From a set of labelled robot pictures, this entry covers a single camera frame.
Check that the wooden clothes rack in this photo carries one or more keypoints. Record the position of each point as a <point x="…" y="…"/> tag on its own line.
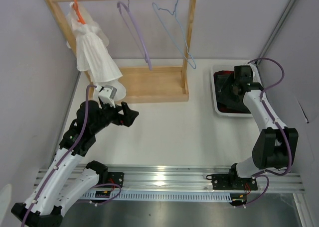
<point x="165" y="83"/>

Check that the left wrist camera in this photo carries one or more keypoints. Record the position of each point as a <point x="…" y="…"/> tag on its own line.
<point x="106" y="95"/>

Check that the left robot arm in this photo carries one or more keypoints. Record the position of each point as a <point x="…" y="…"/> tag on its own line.
<point x="51" y="200"/>

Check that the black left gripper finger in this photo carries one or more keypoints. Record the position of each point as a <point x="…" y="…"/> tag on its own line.
<point x="125" y="108"/>
<point x="129" y="117"/>

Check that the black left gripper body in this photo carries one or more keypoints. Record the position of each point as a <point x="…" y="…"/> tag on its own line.
<point x="109" y="114"/>

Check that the red black plaid garment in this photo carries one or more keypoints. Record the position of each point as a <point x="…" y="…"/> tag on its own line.
<point x="225" y="107"/>

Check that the purple plastic hanger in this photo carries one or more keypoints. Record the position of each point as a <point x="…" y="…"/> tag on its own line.
<point x="140" y="41"/>

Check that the white plastic basket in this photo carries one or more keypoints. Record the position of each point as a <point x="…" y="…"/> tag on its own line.
<point x="225" y="103"/>

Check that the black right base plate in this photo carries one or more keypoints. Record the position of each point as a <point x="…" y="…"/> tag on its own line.
<point x="223" y="182"/>

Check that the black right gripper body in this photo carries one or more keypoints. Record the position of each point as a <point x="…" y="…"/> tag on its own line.
<point x="234" y="83"/>

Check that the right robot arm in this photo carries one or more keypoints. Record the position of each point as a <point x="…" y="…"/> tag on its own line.
<point x="276" y="145"/>

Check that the orange plastic hanger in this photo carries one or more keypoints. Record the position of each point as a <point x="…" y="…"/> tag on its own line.
<point x="77" y="11"/>

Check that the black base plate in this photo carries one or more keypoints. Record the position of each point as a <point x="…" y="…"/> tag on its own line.
<point x="223" y="182"/>
<point x="115" y="178"/>

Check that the aluminium mounting rail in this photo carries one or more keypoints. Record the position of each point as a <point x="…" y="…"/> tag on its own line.
<point x="192" y="179"/>

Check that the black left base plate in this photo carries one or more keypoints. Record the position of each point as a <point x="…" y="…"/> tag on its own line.
<point x="115" y="178"/>

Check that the white slotted cable duct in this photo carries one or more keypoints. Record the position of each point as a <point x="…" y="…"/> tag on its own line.
<point x="174" y="196"/>

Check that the white pleated dress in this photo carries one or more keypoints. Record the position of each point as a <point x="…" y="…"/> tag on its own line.
<point x="91" y="51"/>

